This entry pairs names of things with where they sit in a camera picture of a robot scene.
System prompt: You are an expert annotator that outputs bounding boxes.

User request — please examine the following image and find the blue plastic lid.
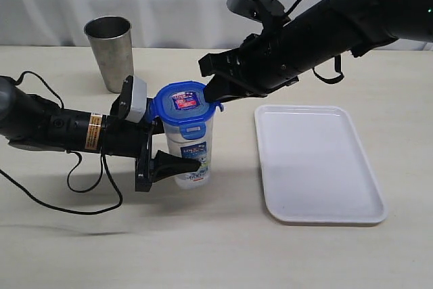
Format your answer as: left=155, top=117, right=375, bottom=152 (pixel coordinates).
left=146, top=81, right=224, bottom=141

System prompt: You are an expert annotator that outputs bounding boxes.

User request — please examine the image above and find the stainless steel cup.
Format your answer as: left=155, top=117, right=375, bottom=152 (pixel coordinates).
left=84, top=16, right=134, bottom=93

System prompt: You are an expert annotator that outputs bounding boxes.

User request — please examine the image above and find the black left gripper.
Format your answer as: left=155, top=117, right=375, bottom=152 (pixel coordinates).
left=99, top=115, right=202, bottom=192

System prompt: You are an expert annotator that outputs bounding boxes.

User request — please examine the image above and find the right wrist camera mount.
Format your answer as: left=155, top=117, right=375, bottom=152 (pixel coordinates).
left=226, top=0, right=290, bottom=30

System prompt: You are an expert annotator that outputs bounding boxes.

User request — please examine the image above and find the clear plastic container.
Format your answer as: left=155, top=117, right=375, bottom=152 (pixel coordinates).
left=163, top=117, right=213, bottom=190

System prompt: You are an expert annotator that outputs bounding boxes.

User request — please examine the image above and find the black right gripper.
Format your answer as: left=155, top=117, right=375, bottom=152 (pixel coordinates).
left=198, top=34, right=299, bottom=103

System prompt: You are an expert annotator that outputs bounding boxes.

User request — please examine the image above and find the white rectangular tray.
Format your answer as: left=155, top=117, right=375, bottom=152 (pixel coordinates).
left=254, top=104, right=388, bottom=226

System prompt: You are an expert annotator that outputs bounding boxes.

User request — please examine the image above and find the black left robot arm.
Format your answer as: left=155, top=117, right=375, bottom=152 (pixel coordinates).
left=1, top=76, right=200, bottom=192

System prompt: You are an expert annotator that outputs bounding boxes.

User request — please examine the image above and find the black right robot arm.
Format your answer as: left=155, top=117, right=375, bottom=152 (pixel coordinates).
left=199, top=0, right=432, bottom=103

